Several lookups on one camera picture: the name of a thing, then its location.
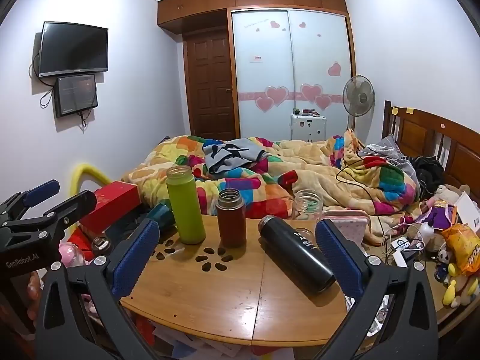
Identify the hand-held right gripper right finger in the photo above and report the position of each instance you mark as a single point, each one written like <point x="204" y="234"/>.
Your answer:
<point x="337" y="255"/>

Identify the wooden bed headboard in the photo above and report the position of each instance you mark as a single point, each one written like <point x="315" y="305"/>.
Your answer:
<point x="416" y="127"/>

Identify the red box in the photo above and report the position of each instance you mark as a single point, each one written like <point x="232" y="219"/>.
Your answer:
<point x="112" y="198"/>

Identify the yellow foam tube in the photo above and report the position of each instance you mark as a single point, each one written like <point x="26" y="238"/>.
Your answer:
<point x="93" y="174"/>

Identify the black wall television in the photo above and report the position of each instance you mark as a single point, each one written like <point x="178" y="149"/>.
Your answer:
<point x="73" y="48"/>

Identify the colourful patchwork blanket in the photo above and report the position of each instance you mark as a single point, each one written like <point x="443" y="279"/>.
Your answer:
<point x="318" y="180"/>

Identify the purple doll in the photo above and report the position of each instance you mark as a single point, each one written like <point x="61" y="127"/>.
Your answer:
<point x="437" y="213"/>

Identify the small white cabinet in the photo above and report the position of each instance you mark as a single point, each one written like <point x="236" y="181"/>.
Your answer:
<point x="307" y="127"/>

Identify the person's left hand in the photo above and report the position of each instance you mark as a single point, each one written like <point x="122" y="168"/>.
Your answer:
<point x="32" y="288"/>

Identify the black thermos cup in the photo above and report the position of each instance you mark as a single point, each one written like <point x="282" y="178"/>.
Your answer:
<point x="296" y="255"/>

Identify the brown wooden door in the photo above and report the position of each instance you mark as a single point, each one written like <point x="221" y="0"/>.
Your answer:
<point x="210" y="82"/>

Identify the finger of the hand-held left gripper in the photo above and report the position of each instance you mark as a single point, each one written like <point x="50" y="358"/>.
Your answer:
<point x="75" y="203"/>
<point x="41" y="191"/>

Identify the standing electric fan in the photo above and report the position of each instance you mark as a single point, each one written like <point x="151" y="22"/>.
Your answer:
<point x="359" y="95"/>

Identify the white card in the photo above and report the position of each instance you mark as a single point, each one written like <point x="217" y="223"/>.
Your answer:
<point x="467" y="208"/>

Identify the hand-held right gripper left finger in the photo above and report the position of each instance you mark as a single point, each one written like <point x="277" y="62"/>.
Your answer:
<point x="135" y="258"/>

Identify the pink dotted pouch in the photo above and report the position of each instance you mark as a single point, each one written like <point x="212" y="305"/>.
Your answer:
<point x="352" y="225"/>

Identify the teal cup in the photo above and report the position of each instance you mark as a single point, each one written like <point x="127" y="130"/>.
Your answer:
<point x="161" y="213"/>

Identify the clear glass jar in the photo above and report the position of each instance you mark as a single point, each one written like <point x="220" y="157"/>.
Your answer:
<point x="307" y="206"/>

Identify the yellow plush toy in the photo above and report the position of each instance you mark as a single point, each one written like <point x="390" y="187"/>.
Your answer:
<point x="452" y="288"/>

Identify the beige teddy bear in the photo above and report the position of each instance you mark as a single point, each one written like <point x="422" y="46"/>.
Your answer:
<point x="452" y="194"/>

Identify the green thermos cup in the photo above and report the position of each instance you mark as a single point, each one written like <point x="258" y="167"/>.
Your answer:
<point x="185" y="210"/>

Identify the grey and black garment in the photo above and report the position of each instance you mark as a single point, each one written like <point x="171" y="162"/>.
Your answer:
<point x="232" y="157"/>

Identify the white charger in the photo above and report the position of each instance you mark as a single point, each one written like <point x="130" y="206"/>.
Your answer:
<point x="401" y="251"/>

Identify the orange snack bag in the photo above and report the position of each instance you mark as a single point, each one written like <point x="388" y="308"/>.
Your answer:
<point x="461" y="243"/>

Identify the black bag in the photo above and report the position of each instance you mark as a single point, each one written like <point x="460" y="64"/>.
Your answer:
<point x="429" y="174"/>

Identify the wooden wardrobe with heart stickers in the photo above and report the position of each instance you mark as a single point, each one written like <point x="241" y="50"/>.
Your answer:
<point x="262" y="45"/>

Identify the brown thermos cup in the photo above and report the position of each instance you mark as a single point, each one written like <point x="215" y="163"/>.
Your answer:
<point x="231" y="225"/>

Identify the small black wall screen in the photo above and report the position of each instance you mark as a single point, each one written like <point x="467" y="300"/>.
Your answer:
<point x="75" y="93"/>

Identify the grey cloth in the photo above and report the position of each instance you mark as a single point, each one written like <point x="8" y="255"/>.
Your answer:
<point x="386" y="148"/>

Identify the small white bottle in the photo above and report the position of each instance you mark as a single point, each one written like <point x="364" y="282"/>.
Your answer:
<point x="426" y="231"/>

